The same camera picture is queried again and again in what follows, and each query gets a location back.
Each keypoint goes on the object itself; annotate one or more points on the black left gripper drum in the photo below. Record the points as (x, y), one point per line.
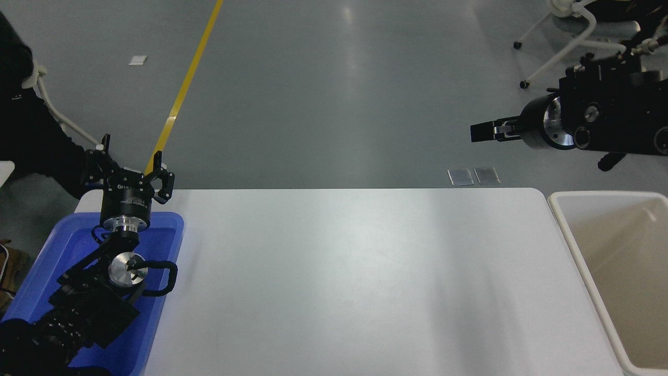
(125, 201)

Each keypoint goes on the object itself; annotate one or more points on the person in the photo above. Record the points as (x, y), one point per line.
(31, 141)
(626, 8)

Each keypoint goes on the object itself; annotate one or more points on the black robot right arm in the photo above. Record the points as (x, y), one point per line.
(616, 115)

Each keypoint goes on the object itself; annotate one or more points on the white chair frame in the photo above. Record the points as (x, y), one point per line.
(30, 79)

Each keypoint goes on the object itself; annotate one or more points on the white panel corner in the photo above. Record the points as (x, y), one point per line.
(4, 173)

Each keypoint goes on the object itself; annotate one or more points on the silver floor plate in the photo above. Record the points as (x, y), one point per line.
(487, 175)
(460, 176)

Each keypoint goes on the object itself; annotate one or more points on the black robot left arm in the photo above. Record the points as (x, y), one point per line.
(88, 308)

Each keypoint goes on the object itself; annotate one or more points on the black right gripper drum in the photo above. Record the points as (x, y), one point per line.
(532, 125)

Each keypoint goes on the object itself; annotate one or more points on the blue plastic tray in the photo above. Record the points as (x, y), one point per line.
(68, 245)

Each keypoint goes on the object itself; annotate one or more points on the white wheeled chair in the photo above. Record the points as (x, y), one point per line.
(584, 28)

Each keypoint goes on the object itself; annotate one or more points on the large pale bin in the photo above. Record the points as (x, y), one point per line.
(626, 271)

